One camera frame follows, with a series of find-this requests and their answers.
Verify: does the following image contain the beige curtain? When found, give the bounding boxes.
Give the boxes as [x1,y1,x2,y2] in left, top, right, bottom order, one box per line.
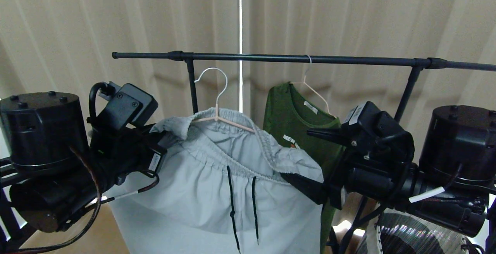
[0,0,496,223]

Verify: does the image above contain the pink clothes hanger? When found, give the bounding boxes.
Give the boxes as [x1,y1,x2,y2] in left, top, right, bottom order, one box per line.
[291,55,337,118]
[193,67,256,133]

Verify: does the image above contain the black clothes rack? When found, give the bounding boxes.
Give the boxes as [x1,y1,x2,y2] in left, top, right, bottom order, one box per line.
[112,50,496,254]

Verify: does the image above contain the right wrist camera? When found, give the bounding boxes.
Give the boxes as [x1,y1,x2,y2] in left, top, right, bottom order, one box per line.
[341,102,415,162]

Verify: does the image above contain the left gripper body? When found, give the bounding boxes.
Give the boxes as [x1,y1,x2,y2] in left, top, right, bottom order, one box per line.
[10,143,168,234]

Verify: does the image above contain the pale grey garment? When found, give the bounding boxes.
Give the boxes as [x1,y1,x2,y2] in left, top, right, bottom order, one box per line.
[107,108,325,254]

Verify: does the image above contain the white laundry basket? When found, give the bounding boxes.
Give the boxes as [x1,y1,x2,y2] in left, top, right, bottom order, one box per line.
[356,207,481,254]

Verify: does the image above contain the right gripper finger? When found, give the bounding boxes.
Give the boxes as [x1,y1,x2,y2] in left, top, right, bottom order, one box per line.
[307,129,351,147]
[280,173,331,205]

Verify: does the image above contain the green printed shirt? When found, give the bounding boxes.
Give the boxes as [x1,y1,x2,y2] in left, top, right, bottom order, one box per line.
[263,83,346,254]

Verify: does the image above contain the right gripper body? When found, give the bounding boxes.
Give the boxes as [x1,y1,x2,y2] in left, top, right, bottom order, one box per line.
[324,149,487,238]

